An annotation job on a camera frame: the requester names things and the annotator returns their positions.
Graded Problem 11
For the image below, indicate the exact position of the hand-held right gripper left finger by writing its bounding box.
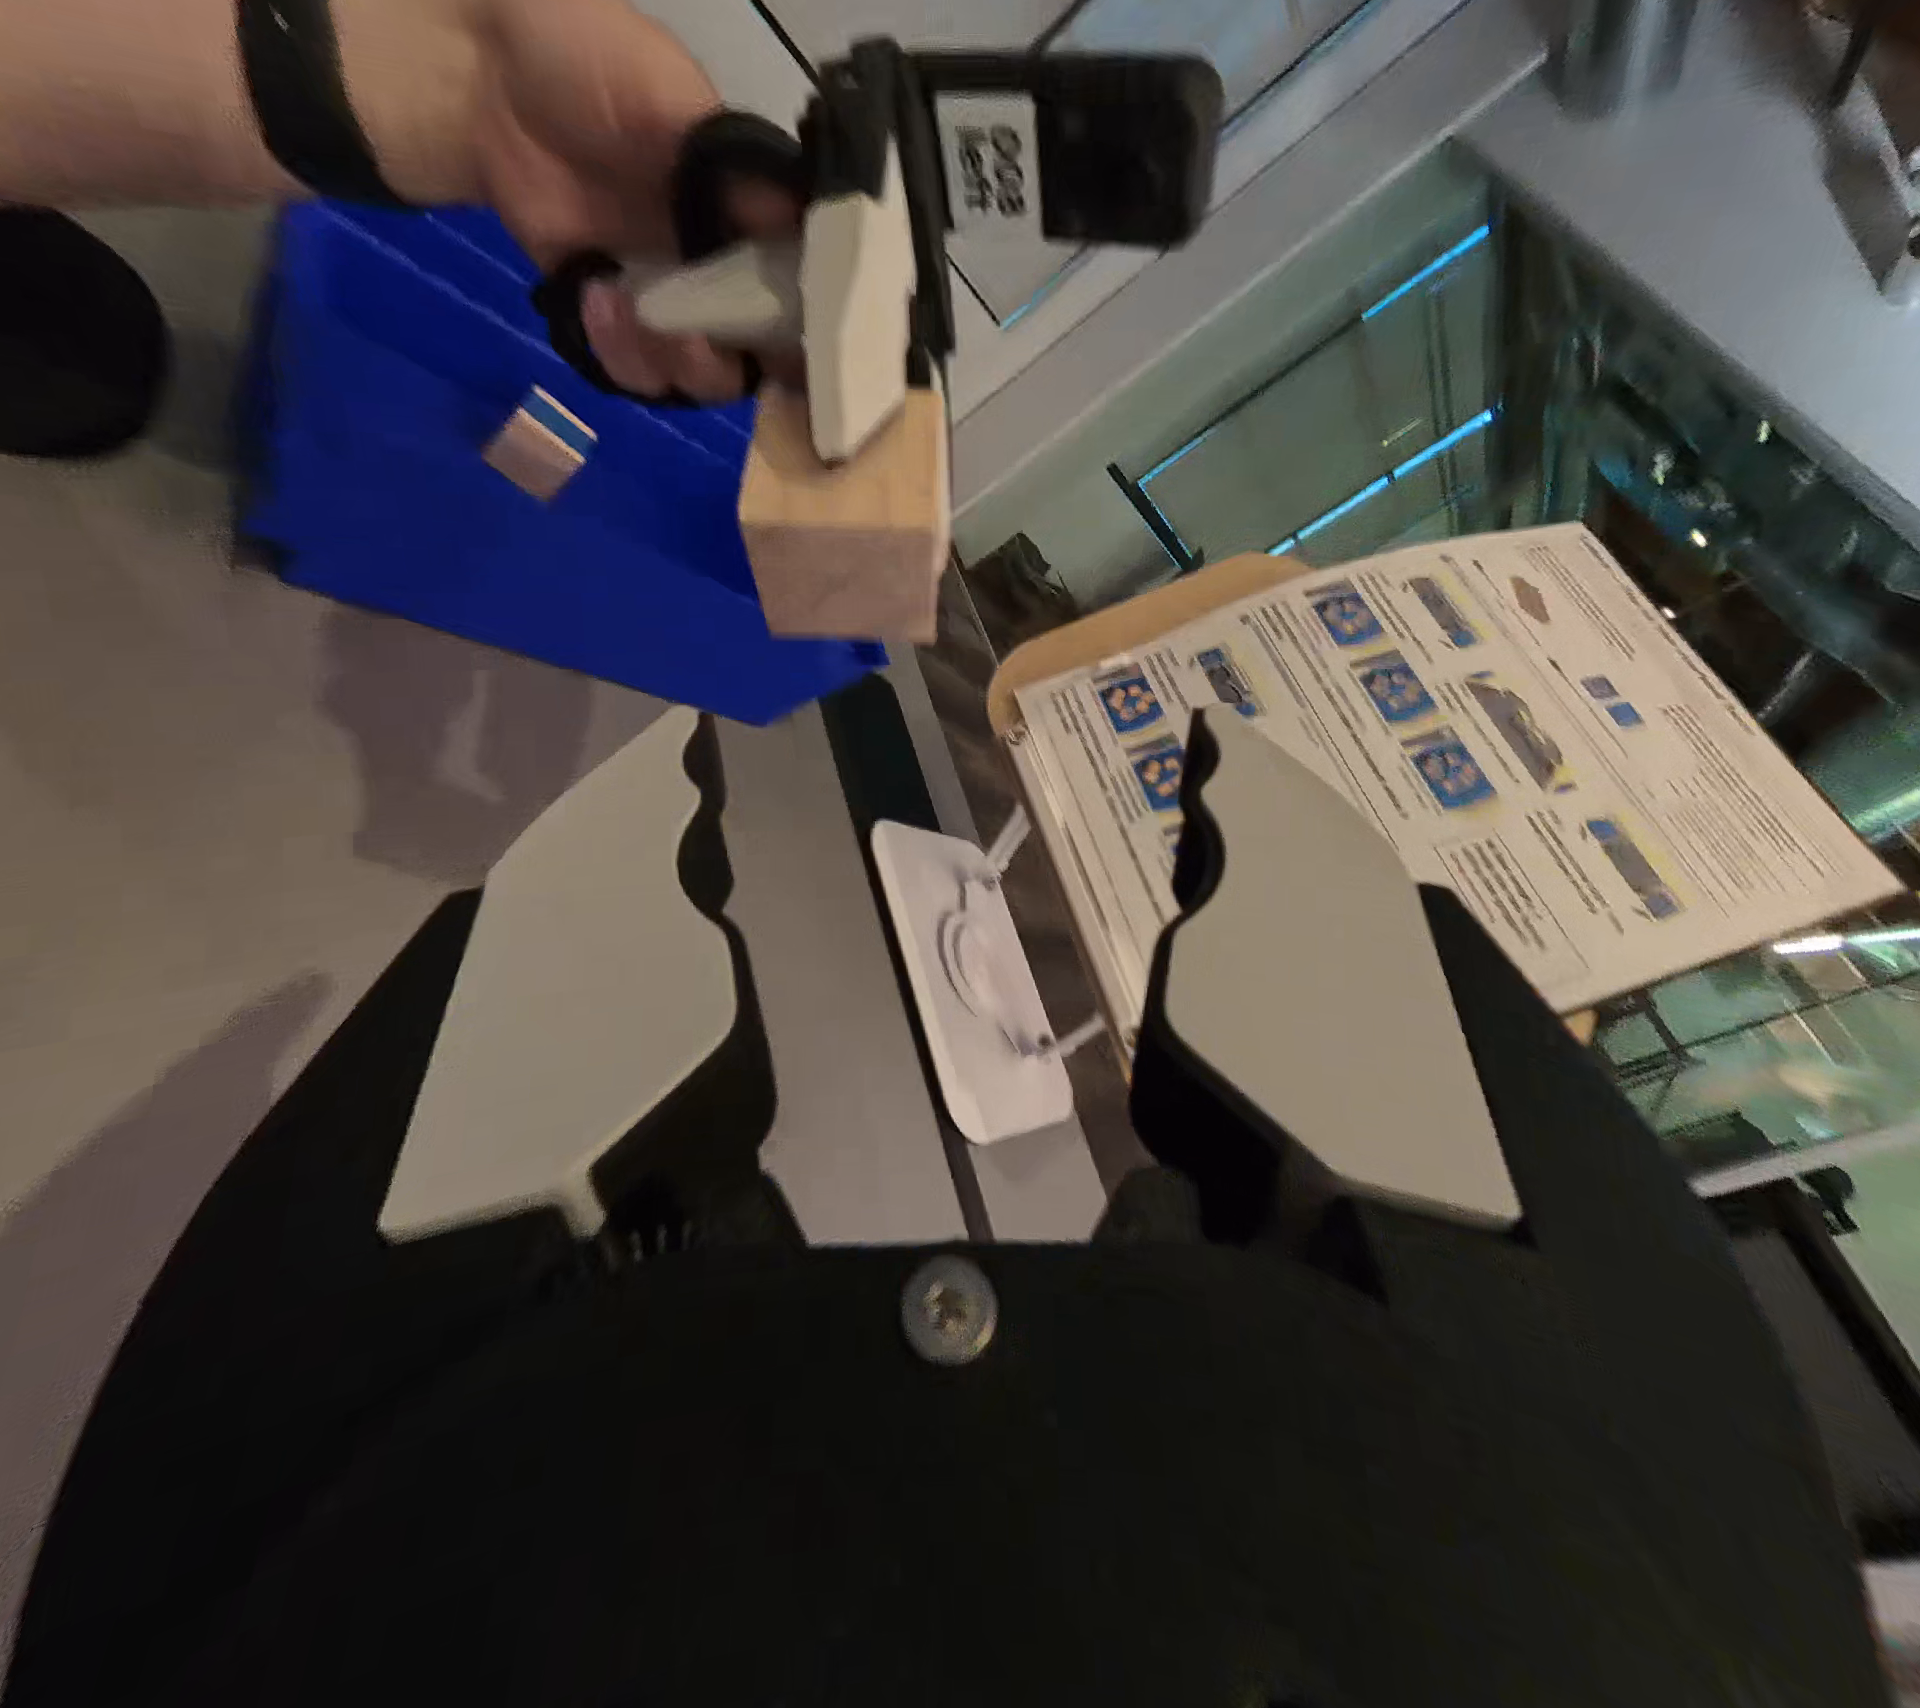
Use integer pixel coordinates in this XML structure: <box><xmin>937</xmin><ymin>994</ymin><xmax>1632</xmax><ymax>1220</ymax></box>
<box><xmin>374</xmin><ymin>710</ymin><xmax>791</xmax><ymax>1247</ymax></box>

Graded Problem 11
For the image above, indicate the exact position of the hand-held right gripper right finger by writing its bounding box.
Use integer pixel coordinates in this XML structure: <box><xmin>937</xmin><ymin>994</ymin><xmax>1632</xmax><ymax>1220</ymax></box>
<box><xmin>1124</xmin><ymin>707</ymin><xmax>1526</xmax><ymax>1238</ymax></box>

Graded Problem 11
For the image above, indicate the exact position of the wooden cube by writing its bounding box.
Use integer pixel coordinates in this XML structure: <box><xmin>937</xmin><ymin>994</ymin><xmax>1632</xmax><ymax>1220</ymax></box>
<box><xmin>739</xmin><ymin>384</ymin><xmax>957</xmax><ymax>649</ymax></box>
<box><xmin>482</xmin><ymin>382</ymin><xmax>600</xmax><ymax>503</ymax></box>

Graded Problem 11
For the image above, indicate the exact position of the blue plastic bin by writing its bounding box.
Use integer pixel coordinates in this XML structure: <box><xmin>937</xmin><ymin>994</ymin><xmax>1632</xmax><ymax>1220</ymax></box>
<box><xmin>233</xmin><ymin>200</ymin><xmax>891</xmax><ymax>728</ymax></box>

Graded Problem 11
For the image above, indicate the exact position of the person's left forearm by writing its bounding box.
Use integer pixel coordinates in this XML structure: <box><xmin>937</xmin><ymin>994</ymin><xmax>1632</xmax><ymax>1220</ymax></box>
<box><xmin>0</xmin><ymin>0</ymin><xmax>273</xmax><ymax>215</ymax></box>

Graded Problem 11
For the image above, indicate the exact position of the person's left hand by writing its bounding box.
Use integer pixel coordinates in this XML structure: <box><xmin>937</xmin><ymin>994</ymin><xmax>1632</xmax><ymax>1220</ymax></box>
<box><xmin>332</xmin><ymin>0</ymin><xmax>760</xmax><ymax>407</ymax></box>

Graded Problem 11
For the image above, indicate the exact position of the printed instruction sheet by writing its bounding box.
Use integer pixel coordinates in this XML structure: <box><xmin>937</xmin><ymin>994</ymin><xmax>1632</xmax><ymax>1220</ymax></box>
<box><xmin>1013</xmin><ymin>521</ymin><xmax>1905</xmax><ymax>1012</ymax></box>

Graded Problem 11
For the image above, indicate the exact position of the black wristband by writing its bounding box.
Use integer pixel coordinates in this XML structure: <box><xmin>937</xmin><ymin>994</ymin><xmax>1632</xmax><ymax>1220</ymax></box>
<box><xmin>233</xmin><ymin>0</ymin><xmax>405</xmax><ymax>208</ymax></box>

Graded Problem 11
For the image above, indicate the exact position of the black pad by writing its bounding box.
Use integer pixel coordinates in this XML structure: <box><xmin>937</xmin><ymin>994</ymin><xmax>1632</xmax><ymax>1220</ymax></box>
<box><xmin>0</xmin><ymin>204</ymin><xmax>171</xmax><ymax>461</ymax></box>

